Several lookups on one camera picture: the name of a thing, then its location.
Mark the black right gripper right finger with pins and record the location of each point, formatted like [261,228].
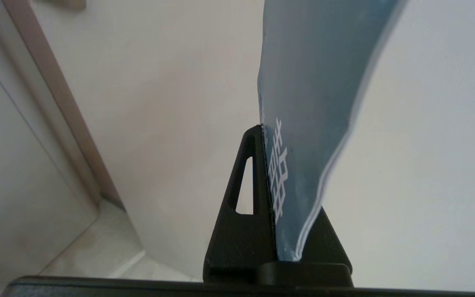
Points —
[328,255]

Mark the cream room door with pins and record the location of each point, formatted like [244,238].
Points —
[427,165]

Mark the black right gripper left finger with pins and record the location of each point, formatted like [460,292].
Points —
[237,243]

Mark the blue and white door hanger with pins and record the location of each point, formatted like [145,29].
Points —
[311,82]

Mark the beige closet panel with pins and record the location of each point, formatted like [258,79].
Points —
[10,165]

